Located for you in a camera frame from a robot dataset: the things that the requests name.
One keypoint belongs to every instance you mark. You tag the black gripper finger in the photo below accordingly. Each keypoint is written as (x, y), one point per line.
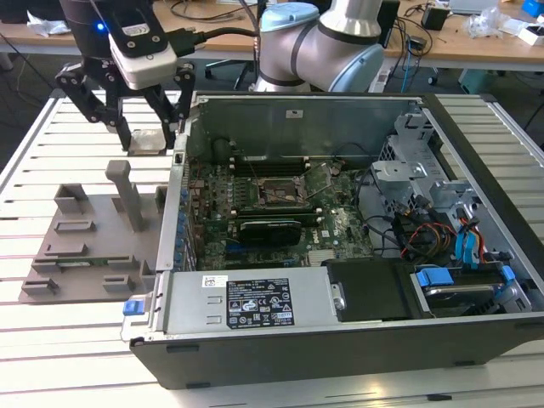
(187, 91)
(75, 98)

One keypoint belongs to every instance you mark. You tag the silver CPU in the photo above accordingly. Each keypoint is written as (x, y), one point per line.
(146, 142)

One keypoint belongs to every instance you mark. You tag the thin locking lever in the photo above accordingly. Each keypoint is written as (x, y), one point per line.
(280, 196)
(253, 171)

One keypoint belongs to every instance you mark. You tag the CPU socket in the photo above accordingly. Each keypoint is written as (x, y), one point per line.
(268, 187)

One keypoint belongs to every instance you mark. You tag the crumpled white plastic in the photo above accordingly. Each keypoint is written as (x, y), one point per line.
(44, 26)

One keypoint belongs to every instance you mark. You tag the wooden desk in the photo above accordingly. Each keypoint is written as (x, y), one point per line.
(221, 47)
(467, 53)

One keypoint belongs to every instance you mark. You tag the black office chair base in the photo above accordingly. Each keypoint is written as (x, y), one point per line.
(244, 73)

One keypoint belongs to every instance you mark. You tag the black monitor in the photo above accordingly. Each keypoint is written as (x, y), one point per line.
(25, 10)

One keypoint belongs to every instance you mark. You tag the black RAM slot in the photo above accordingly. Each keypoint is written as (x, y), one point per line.
(276, 160)
(308, 217)
(276, 170)
(272, 209)

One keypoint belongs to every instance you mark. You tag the grey parts rack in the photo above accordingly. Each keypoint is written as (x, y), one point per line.
(106, 238)

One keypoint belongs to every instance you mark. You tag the black graphics card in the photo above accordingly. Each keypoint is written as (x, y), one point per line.
(270, 233)

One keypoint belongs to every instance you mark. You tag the green RAM stick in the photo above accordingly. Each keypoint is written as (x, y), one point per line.
(81, 263)

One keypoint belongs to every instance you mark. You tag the white power strip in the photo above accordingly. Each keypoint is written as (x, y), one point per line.
(379, 81)

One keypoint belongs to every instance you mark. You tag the green motherboard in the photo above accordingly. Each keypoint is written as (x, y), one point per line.
(340, 229)

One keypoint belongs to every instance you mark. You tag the grey power supply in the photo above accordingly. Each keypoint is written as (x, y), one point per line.
(191, 297)

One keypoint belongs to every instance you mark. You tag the small silver heatsink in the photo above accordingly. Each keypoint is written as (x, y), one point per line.
(321, 258)

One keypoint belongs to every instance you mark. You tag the blue case latch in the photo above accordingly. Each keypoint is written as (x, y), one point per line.
(132, 308)

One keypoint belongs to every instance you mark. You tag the metal drive cage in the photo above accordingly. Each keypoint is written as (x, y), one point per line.
(395, 170)

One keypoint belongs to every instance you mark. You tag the black power adapter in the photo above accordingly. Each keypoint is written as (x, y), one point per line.
(417, 42)

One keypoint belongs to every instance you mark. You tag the small black box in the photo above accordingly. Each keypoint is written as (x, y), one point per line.
(434, 18)

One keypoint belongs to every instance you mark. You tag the black plastic shroud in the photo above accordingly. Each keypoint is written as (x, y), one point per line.
(370, 289)

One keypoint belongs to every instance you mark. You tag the black PC case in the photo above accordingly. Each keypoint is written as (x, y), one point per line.
(297, 357)

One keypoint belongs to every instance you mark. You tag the teal box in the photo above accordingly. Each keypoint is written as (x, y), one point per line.
(476, 83)

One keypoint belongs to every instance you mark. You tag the clear plastic bags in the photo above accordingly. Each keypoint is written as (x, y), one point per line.
(484, 23)

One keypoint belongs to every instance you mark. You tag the hard disk in blue carrier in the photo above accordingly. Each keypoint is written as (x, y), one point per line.
(435, 278)

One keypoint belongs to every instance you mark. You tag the small white box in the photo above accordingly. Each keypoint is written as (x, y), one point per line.
(531, 37)

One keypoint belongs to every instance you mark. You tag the blue box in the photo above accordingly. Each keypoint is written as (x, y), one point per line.
(531, 6)

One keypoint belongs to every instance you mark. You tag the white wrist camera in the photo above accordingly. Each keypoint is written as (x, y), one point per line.
(144, 68)

